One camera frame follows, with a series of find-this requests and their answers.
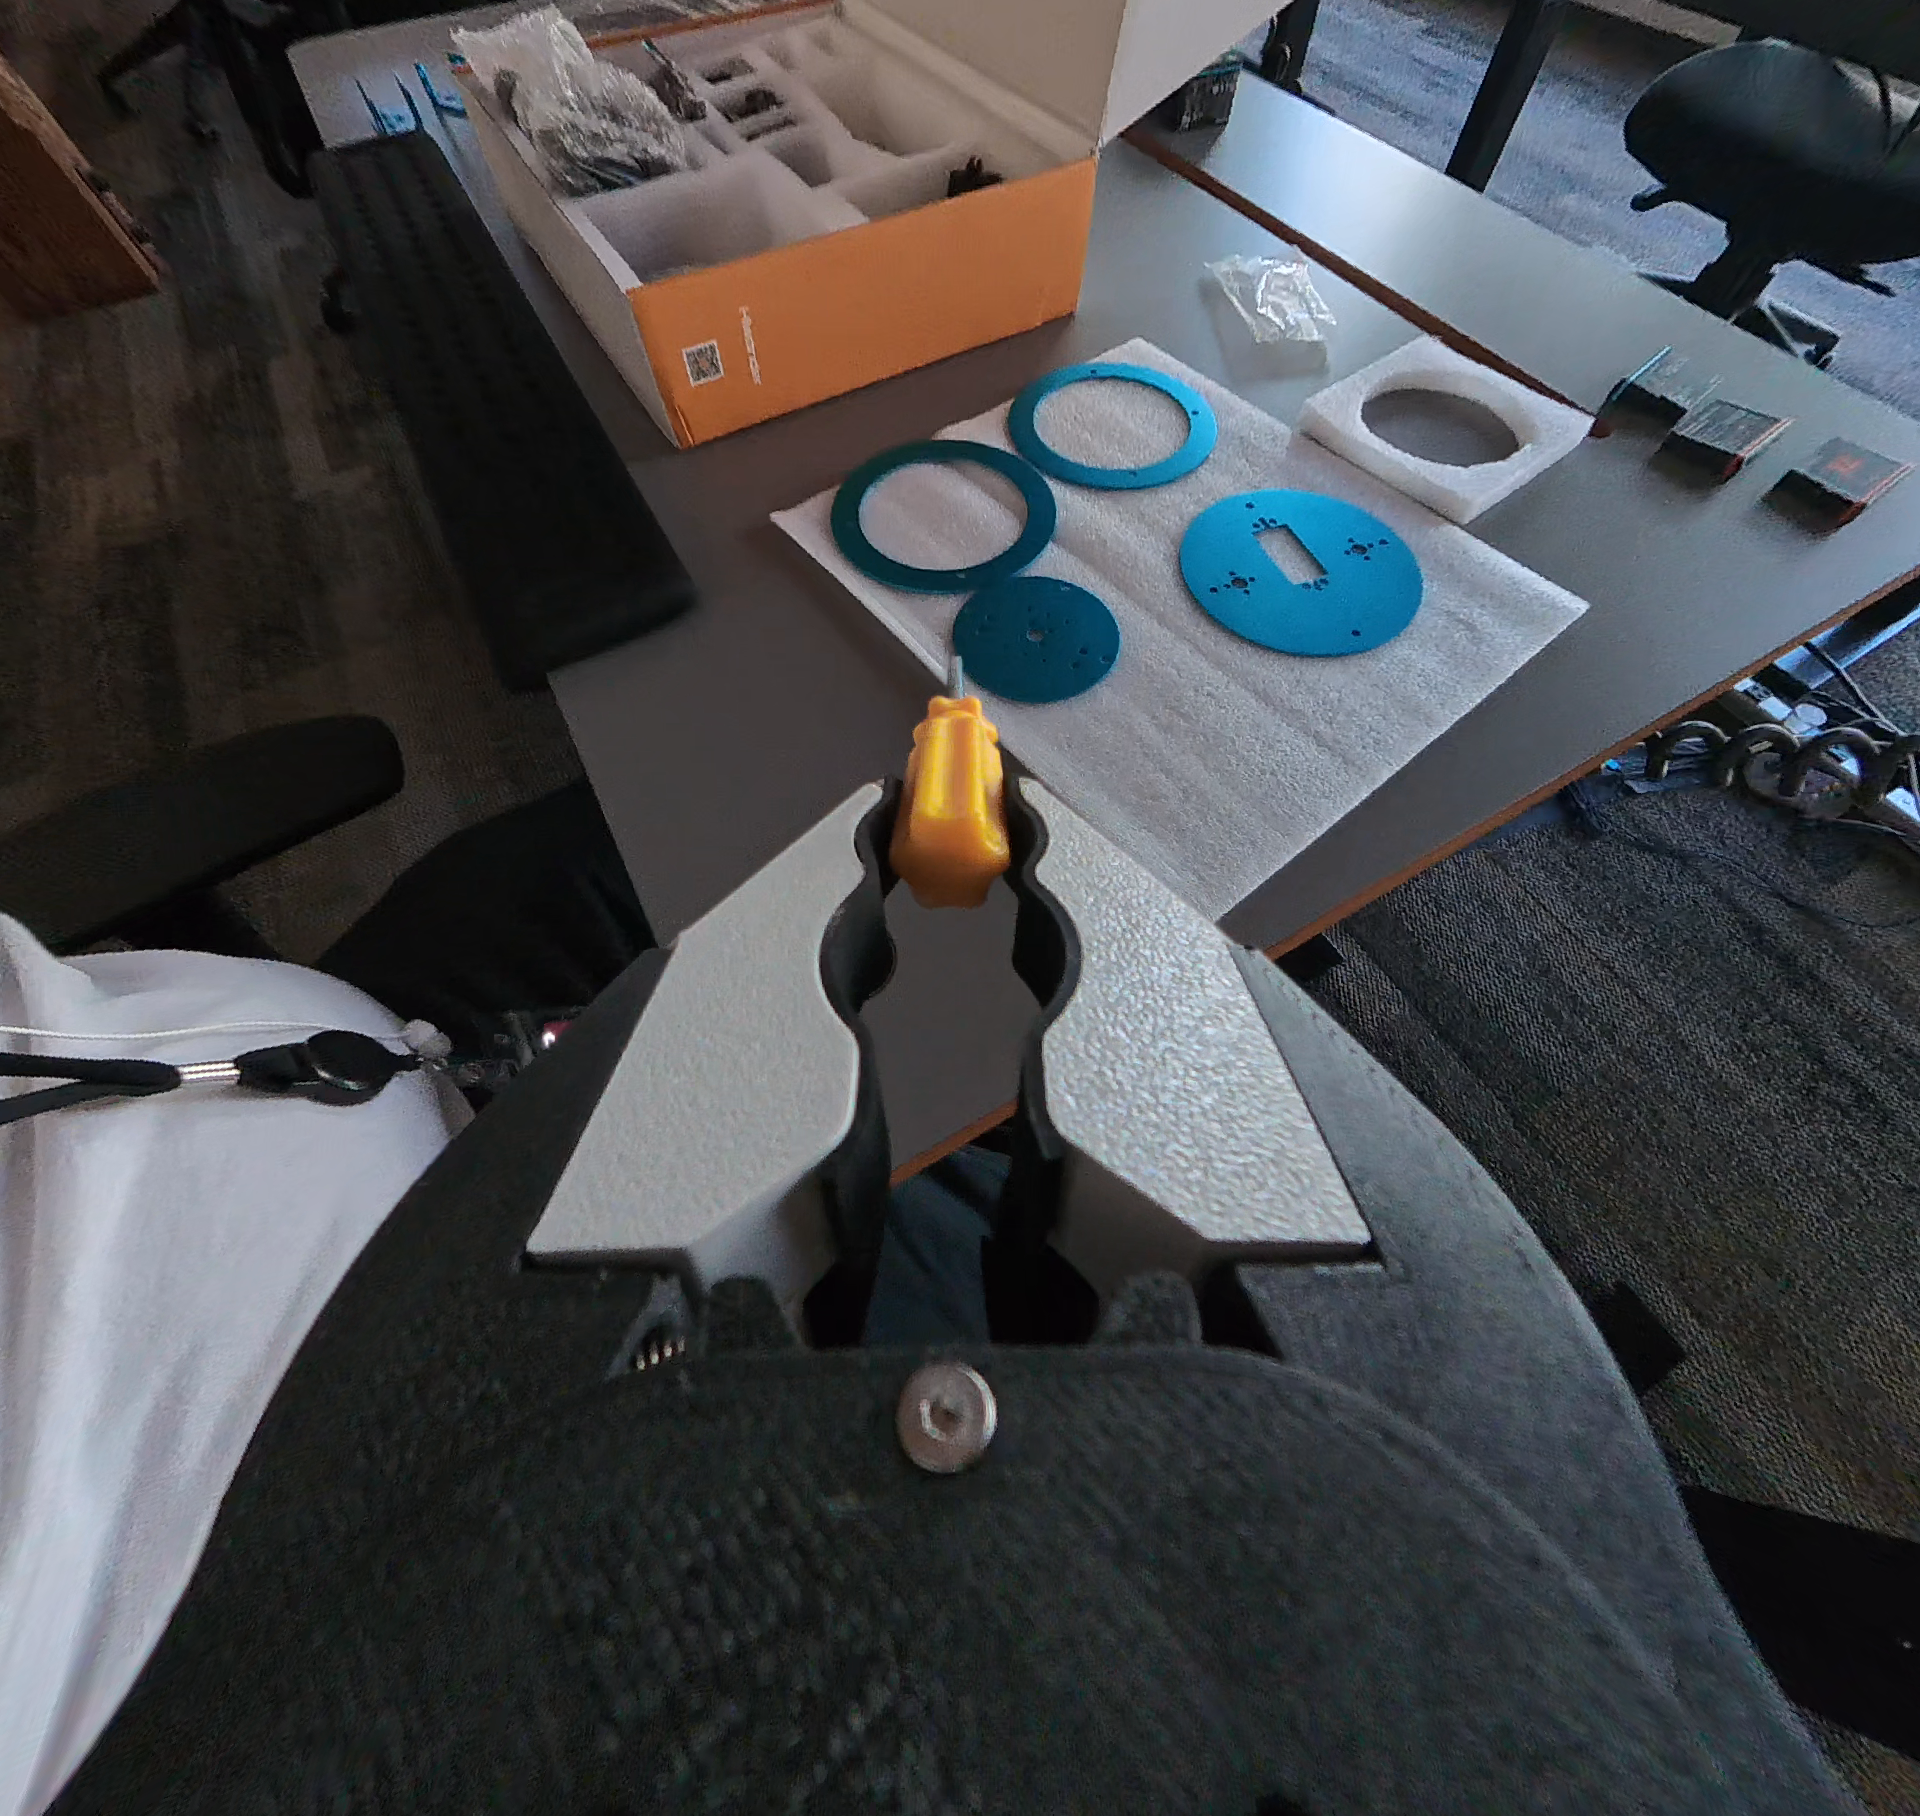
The black swivel office chair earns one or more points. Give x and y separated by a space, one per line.
1770 136

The small clear plastic bag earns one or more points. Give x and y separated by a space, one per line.
1269 300

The blue metal strip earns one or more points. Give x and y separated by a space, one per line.
386 108
439 88

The white foam square frame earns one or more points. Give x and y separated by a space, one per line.
1478 496

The blue perforated metal bracket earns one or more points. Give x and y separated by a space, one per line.
1118 477

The black desk frame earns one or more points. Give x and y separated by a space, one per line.
1531 31

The clear plastic parts bags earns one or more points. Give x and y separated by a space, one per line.
571 106

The dark small packet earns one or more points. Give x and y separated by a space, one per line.
1208 91

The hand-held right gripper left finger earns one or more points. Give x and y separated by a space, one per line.
721 1097

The black foam pad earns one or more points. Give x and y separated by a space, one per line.
481 406

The person's white shirt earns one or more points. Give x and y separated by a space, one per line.
180 1321

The wooden cabinet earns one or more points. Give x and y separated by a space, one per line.
68 210

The small black packet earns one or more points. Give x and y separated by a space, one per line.
1658 391
1724 438
1838 485

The large blue metal disc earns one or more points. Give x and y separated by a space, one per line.
1350 601

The small blue metal disc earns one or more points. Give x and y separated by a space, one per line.
1051 660

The white foam sheet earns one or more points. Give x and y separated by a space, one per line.
1200 737

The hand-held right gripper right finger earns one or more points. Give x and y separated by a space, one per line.
1185 1097

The orange cardboard box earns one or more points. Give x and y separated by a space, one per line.
900 287

